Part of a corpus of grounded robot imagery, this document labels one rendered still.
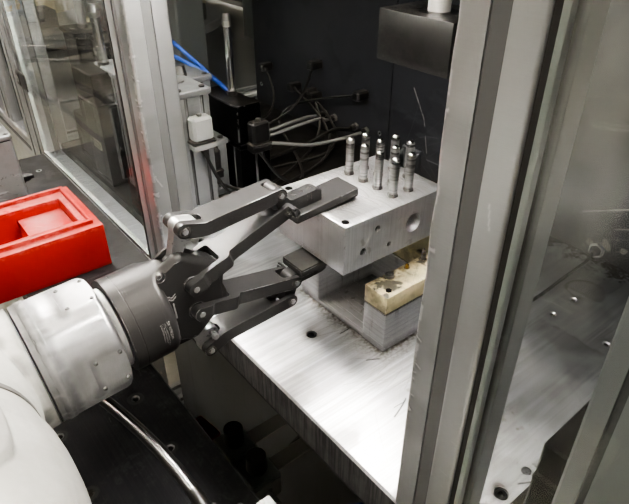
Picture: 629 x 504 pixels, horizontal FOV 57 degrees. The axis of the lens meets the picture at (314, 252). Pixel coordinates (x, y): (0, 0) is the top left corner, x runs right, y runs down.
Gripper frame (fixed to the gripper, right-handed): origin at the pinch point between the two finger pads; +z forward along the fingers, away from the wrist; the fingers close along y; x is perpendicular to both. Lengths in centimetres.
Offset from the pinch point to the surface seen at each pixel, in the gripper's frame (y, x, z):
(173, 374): -104, 94, 10
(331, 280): -10.4, 3.5, 3.4
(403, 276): -6.2, -4.9, 5.7
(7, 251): -5.2, 25.7, -23.0
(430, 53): 13.5, -2.2, 10.8
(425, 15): 16.2, -0.7, 11.6
